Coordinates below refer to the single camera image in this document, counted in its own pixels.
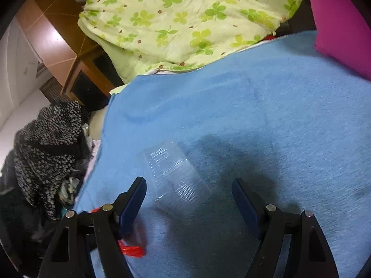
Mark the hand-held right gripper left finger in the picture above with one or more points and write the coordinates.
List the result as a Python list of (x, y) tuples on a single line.
[(133, 205)]

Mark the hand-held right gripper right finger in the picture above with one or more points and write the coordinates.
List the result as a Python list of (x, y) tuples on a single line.
[(246, 208)]

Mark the red plastic bag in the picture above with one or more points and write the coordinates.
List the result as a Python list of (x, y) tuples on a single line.
[(133, 250)]

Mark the clear plastic container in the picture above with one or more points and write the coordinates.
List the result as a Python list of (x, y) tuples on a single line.
[(176, 176)]

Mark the dark patterned cloth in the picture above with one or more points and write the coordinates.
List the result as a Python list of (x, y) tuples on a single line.
[(69, 189)]

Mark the white bed sheet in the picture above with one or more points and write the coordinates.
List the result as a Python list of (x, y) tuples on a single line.
[(95, 133)]

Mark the black white knit garment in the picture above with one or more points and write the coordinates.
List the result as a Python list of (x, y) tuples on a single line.
[(46, 156)]

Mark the blue blanket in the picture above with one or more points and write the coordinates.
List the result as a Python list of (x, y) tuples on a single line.
[(260, 107)]

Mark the wooden cabinet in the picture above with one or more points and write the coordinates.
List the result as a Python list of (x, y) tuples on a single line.
[(84, 75)]

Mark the green clover print quilt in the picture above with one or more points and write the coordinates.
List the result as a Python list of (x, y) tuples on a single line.
[(179, 20)]

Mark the magenta pillow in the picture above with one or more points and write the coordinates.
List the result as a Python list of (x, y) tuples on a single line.
[(342, 26)]

